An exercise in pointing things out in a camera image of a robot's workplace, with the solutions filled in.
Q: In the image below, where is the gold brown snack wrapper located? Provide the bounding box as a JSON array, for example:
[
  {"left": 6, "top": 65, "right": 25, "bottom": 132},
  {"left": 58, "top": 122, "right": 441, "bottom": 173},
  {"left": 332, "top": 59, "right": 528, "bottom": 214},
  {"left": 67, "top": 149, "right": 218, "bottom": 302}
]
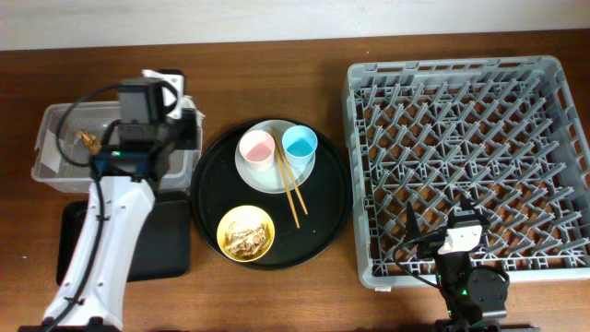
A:
[{"left": 77, "top": 129, "right": 101, "bottom": 155}]

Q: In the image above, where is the light blue plastic cup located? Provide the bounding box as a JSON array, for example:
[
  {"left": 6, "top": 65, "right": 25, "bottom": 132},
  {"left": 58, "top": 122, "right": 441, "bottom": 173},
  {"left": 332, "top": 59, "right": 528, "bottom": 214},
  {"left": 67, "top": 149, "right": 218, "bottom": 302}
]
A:
[{"left": 281, "top": 125, "right": 318, "bottom": 167}]

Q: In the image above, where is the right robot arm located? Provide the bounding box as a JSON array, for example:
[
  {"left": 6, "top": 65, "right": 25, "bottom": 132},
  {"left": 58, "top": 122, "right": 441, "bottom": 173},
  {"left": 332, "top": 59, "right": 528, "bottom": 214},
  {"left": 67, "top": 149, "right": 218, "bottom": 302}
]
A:
[{"left": 393, "top": 196, "right": 510, "bottom": 332}]

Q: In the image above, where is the grey round plate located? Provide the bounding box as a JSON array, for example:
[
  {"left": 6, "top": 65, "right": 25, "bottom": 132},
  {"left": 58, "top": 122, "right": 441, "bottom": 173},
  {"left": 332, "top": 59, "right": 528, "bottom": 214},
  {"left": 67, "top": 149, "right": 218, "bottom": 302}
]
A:
[{"left": 235, "top": 119, "right": 315, "bottom": 194}]

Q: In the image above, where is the white label on bin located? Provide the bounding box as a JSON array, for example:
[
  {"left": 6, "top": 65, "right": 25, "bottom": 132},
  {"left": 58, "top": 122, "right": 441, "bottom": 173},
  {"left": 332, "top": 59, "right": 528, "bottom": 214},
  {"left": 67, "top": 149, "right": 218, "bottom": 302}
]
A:
[{"left": 41, "top": 136, "right": 62, "bottom": 172}]

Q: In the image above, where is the wooden chopstick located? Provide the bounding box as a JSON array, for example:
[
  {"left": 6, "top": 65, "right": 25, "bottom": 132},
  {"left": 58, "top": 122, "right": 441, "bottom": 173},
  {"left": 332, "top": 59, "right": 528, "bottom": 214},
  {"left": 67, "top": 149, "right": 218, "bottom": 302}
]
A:
[
  {"left": 271, "top": 128, "right": 300, "bottom": 228},
  {"left": 278, "top": 139, "right": 308, "bottom": 214}
]

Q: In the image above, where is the pink plastic cup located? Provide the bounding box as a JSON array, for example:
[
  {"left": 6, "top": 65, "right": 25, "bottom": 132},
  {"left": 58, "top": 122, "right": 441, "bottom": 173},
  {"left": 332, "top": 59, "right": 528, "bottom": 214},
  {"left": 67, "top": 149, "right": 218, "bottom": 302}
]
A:
[{"left": 239, "top": 130, "right": 276, "bottom": 172}]

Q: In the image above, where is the white tissue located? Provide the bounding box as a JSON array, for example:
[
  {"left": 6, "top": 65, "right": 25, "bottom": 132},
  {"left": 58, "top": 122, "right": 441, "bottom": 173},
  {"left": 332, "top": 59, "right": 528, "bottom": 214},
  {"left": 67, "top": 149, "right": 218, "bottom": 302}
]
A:
[{"left": 181, "top": 95, "right": 205, "bottom": 126}]

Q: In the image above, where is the clear plastic waste bin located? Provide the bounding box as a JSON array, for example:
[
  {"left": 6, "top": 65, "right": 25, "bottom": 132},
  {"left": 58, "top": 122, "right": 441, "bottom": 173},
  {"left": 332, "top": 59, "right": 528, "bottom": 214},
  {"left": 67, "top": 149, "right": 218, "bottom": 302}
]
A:
[{"left": 31, "top": 101, "right": 203, "bottom": 193}]

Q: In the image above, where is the black rectangular tray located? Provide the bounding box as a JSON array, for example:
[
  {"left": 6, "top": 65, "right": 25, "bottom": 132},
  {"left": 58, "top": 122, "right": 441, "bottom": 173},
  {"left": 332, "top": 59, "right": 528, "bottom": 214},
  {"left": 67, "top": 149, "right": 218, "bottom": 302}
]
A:
[{"left": 55, "top": 191, "right": 191, "bottom": 284}]

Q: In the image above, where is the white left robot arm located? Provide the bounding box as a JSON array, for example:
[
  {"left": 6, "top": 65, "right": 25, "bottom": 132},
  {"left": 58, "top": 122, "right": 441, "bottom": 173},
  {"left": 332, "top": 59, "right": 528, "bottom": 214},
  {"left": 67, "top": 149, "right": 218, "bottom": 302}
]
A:
[{"left": 39, "top": 107, "right": 204, "bottom": 331}]

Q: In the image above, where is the grey dishwasher rack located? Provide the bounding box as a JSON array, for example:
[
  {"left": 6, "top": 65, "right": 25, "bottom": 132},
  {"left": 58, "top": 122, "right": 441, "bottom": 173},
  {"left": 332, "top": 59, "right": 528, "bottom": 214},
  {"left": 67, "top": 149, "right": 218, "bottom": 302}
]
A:
[{"left": 342, "top": 55, "right": 589, "bottom": 291}]

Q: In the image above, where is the food scraps and rice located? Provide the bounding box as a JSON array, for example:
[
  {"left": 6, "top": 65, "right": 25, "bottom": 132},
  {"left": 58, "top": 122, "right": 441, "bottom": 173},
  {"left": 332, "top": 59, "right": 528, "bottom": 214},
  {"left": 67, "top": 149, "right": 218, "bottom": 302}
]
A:
[{"left": 224, "top": 221, "right": 269, "bottom": 259}]

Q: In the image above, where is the yellow bowl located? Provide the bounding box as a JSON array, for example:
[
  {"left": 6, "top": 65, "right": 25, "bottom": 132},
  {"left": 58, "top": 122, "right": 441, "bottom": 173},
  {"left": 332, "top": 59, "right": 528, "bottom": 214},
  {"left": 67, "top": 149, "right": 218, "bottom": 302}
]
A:
[{"left": 217, "top": 206, "right": 276, "bottom": 263}]

